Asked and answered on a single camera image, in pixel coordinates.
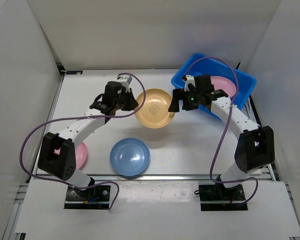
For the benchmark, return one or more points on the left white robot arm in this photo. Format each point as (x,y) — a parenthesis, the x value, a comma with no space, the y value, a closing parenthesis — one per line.
(57,155)

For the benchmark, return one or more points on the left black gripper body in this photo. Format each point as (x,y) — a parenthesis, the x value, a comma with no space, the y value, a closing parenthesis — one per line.
(118,103)

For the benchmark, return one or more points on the orange plate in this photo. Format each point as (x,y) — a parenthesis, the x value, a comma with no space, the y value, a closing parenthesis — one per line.
(154,112)

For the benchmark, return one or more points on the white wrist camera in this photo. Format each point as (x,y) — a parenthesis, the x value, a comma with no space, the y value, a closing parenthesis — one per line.
(125,80)
(189,81)

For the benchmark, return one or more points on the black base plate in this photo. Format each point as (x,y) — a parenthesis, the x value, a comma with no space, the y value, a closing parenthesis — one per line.
(97,198)
(215,198)

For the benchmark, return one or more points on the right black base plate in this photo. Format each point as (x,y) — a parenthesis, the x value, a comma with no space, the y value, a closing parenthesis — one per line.
(215,198)

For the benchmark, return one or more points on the blue plastic bin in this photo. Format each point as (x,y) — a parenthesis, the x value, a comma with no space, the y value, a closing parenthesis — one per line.
(244,82)

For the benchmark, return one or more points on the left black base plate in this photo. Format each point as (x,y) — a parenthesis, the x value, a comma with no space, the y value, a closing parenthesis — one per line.
(97,198)

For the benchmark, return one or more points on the blue plate front centre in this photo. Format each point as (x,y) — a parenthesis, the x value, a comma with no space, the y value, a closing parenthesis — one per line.
(129,157)

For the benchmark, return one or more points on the small black label sticker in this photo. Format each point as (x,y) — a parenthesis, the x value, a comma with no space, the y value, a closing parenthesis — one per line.
(74,72)

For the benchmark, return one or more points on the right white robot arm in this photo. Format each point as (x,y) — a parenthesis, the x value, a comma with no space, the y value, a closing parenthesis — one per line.
(255,144)

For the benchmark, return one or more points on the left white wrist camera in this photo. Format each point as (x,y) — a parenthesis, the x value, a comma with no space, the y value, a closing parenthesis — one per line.
(125,80)

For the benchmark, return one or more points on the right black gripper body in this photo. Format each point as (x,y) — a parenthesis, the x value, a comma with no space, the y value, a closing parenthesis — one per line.
(192,99)

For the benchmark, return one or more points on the pink plate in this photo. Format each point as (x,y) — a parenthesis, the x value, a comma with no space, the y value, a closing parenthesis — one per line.
(225,84)
(81,154)

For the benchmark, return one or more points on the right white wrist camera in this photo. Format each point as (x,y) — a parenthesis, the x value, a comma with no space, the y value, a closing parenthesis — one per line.
(189,81)

